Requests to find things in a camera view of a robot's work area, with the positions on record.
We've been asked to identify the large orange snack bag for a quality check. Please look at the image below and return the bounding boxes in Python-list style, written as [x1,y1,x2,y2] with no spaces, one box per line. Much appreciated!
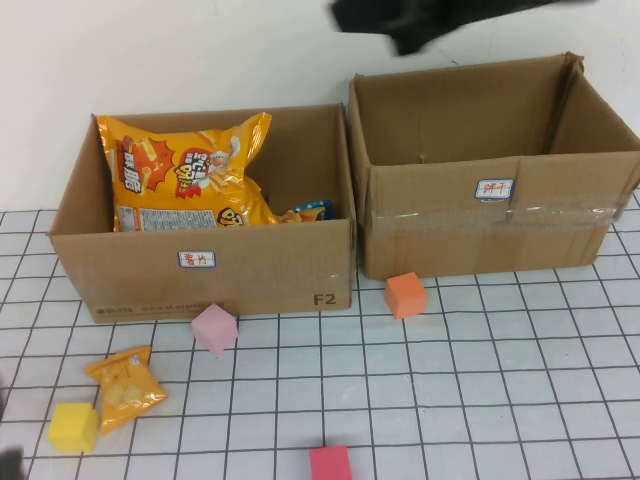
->
[96,111,279,234]

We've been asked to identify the orange foam cube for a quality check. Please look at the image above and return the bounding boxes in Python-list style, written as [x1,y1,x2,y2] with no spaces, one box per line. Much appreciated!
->
[384,272,429,320]

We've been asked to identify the taped cardboard box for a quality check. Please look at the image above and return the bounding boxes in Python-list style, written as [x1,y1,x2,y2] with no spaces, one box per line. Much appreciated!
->
[347,51,640,281]

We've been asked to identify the handwritten label on F2 box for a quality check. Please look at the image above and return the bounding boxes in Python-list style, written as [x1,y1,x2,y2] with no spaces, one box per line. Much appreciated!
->
[178,249,218,270]

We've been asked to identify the pink foam cube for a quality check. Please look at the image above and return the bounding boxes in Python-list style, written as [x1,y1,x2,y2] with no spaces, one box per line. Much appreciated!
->
[190,302,240,358]

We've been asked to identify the cardboard box marked F2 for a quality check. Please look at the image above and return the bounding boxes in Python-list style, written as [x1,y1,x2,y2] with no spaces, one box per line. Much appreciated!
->
[48,102,359,325]

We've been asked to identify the handwritten label on taped box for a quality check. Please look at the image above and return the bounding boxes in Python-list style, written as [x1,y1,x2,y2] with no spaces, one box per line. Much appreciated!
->
[474,178,515,202]

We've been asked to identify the red foam cube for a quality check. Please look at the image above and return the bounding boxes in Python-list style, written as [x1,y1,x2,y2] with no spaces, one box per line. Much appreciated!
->
[308,444,351,480]

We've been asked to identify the small orange biscuit packet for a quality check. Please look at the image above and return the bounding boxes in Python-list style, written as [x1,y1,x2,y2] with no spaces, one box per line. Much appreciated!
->
[83,345,169,435]

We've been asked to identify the yellow foam cube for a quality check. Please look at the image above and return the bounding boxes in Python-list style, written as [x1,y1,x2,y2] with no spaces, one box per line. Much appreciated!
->
[47,402,101,454]

